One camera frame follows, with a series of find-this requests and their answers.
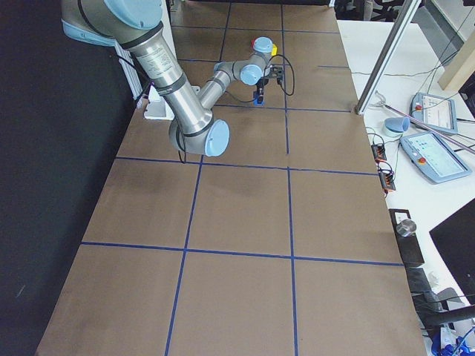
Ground orange black connector board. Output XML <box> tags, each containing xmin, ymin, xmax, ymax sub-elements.
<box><xmin>370</xmin><ymin>143</ymin><xmax>396</xmax><ymax>194</ymax></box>

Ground black metal stand block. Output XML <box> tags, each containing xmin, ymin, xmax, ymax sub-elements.
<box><xmin>389</xmin><ymin>208</ymin><xmax>425</xmax><ymax>268</ymax></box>

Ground black monitor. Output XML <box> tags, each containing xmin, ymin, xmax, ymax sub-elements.
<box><xmin>430</xmin><ymin>200</ymin><xmax>475</xmax><ymax>303</ymax></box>

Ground blue wooden block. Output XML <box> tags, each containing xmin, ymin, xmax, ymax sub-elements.
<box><xmin>252</xmin><ymin>92</ymin><xmax>264</xmax><ymax>107</ymax></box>

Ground far teach pendant tablet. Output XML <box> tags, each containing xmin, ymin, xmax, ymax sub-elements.
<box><xmin>410</xmin><ymin>92</ymin><xmax>458</xmax><ymax>134</ymax></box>

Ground teach pendant tablet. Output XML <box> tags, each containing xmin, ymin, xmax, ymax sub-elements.
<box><xmin>400</xmin><ymin>132</ymin><xmax>472</xmax><ymax>184</ymax></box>
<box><xmin>410</xmin><ymin>92</ymin><xmax>458</xmax><ymax>134</ymax></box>

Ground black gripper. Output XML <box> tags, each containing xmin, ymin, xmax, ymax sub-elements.
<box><xmin>256</xmin><ymin>78</ymin><xmax>267</xmax><ymax>105</ymax></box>

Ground aluminium frame post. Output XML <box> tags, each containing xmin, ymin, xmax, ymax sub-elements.
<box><xmin>355</xmin><ymin>0</ymin><xmax>421</xmax><ymax>115</ymax></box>

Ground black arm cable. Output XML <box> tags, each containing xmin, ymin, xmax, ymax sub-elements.
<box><xmin>224</xmin><ymin>54</ymin><xmax>296</xmax><ymax>103</ymax></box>

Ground long grabber stick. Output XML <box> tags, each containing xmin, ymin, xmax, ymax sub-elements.
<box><xmin>374</xmin><ymin>90</ymin><xmax>475</xmax><ymax>154</ymax></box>

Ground metal cup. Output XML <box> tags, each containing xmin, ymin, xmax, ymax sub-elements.
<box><xmin>396</xmin><ymin>219</ymin><xmax>417</xmax><ymax>237</ymax></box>

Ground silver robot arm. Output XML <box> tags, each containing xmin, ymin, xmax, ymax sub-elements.
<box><xmin>61</xmin><ymin>1</ymin><xmax>274</xmax><ymax>156</ymax></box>

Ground near teach pendant tablet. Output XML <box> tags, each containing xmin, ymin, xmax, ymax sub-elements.
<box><xmin>400</xmin><ymin>132</ymin><xmax>472</xmax><ymax>184</ymax></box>

